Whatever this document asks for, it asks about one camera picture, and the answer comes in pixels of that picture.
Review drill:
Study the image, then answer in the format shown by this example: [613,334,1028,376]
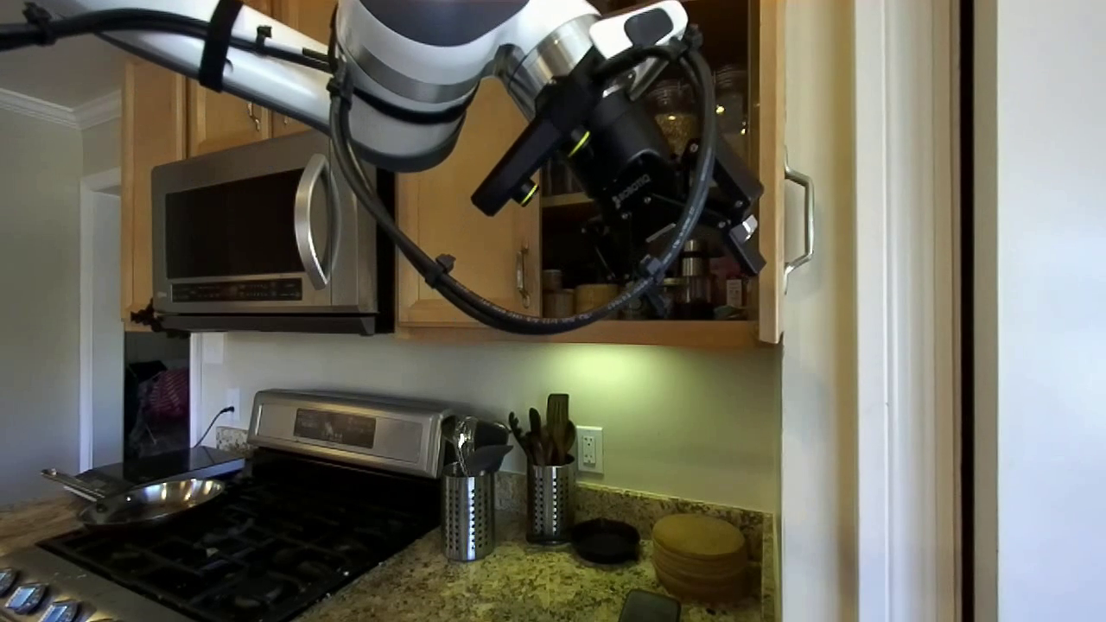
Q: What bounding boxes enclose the black power cord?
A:
[188,400,238,457]

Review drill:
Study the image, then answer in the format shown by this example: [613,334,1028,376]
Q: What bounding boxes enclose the glass jar pale contents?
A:
[717,63,754,176]

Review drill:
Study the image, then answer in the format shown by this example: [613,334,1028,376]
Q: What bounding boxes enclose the white door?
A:
[996,0,1106,622]

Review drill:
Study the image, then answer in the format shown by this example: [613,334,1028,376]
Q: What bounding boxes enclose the steel utensil holder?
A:
[442,471,501,565]
[529,459,581,544]

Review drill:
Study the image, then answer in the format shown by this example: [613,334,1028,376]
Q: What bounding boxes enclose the small black dish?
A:
[572,513,643,565]

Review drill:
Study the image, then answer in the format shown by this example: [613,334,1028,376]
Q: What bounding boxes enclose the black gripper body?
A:
[572,85,705,229]

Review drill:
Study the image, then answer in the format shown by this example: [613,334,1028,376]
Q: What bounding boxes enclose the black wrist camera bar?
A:
[468,79,610,220]

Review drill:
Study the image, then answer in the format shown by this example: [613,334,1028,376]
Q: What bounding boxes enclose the stainless microwave oven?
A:
[148,127,386,339]

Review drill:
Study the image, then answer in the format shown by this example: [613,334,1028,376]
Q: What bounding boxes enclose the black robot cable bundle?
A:
[0,3,722,339]

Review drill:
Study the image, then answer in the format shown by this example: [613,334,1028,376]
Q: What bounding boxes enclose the steel frying pan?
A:
[41,464,227,532]

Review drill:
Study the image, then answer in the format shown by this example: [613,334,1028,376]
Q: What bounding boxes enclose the black panel with pink print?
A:
[121,330,195,479]

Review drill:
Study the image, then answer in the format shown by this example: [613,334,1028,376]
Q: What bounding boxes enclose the steel ladle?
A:
[442,412,482,475]

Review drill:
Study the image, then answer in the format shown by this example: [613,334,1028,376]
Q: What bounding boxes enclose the wooden microwave surround cabinet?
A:
[117,0,400,339]

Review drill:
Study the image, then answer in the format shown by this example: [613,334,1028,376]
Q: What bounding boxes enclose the wooden spatula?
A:
[542,391,581,465]

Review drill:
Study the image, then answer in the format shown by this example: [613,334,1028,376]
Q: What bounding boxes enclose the white door frame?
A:
[853,0,967,622]

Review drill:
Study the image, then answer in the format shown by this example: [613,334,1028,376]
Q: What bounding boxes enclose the wooden cabinet door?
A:
[393,66,546,339]
[754,0,821,345]

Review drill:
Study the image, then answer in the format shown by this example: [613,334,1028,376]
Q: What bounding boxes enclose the dark smartphone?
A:
[620,586,685,622]

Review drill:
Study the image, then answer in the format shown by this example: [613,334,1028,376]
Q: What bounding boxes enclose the stainless gas range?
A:
[0,385,460,622]

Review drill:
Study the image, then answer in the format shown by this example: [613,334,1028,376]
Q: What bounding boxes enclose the red spice jar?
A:
[717,273,754,322]

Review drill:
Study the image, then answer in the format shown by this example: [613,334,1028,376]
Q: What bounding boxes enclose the wooden wall cabinet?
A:
[393,0,790,355]

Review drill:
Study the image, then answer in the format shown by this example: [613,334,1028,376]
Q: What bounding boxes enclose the dark utensil handles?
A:
[505,408,551,465]

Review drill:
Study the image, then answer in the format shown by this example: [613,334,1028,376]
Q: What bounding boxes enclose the stack of cork trivets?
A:
[650,510,754,607]

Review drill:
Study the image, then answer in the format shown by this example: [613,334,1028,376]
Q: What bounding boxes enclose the round wooden container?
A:
[573,278,627,323]
[542,268,581,323]

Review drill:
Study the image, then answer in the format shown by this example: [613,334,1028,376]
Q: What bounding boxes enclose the black spatula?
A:
[468,418,516,475]

